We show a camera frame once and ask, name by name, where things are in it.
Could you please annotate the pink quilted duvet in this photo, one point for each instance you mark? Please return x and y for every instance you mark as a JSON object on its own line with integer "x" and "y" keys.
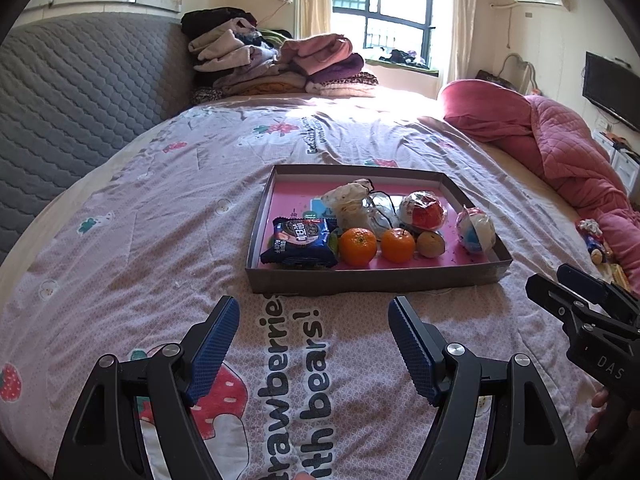
{"x": 554, "y": 143}

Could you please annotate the clothes on window sill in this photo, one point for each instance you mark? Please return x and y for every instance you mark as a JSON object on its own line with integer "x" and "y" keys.
{"x": 401, "y": 57}

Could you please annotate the black flat television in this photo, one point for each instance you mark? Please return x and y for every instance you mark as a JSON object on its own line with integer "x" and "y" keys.
{"x": 613, "y": 88}

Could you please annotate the cream curtain right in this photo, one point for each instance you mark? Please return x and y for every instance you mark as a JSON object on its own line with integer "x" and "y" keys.
{"x": 462, "y": 34}

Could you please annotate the red white toy egg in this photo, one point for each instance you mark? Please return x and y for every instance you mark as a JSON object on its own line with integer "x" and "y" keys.
{"x": 423, "y": 210}

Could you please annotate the walnut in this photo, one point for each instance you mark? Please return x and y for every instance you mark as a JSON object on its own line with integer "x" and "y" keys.
{"x": 430, "y": 244}

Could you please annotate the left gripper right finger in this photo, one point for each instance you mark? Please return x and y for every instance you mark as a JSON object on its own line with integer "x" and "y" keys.
{"x": 525, "y": 437}

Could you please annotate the pile of folded clothes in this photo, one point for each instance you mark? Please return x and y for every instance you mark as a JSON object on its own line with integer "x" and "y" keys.
{"x": 231, "y": 56}

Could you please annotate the mandarin with stem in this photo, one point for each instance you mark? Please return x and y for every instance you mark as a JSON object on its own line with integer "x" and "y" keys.
{"x": 397, "y": 245}

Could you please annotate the grey quilted headboard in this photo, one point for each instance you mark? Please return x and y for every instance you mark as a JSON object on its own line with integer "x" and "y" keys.
{"x": 75, "y": 90}

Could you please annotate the small colourful doll toy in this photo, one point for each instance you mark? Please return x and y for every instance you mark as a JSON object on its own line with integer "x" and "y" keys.
{"x": 598, "y": 249}

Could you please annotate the white metal chair frame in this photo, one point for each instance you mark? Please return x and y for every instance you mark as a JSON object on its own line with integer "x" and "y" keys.
{"x": 520, "y": 74}

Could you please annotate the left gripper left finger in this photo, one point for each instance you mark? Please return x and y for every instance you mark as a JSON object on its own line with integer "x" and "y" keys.
{"x": 103, "y": 438}

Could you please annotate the right hand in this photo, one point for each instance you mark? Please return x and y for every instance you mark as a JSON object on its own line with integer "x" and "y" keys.
{"x": 599, "y": 402}

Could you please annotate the white drawer cabinet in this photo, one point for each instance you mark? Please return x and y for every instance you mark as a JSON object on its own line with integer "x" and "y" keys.
{"x": 623, "y": 159}

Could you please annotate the pink strawberry bed sheet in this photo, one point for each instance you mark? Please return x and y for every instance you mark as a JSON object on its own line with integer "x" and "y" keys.
{"x": 311, "y": 387}

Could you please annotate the blue cookie packet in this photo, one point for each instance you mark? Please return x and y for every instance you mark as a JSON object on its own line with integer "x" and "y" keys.
{"x": 301, "y": 243}

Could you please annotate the window with dark frame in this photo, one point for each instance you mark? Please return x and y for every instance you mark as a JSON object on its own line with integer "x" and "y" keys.
{"x": 375, "y": 27}

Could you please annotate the larger orange mandarin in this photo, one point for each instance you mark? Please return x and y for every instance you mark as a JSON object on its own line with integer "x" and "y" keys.
{"x": 357, "y": 247}

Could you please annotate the pink pillow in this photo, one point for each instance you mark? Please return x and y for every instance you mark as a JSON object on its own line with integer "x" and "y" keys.
{"x": 486, "y": 111}

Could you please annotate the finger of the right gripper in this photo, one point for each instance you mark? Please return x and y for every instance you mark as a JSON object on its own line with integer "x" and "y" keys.
{"x": 590, "y": 284}
{"x": 565, "y": 304}

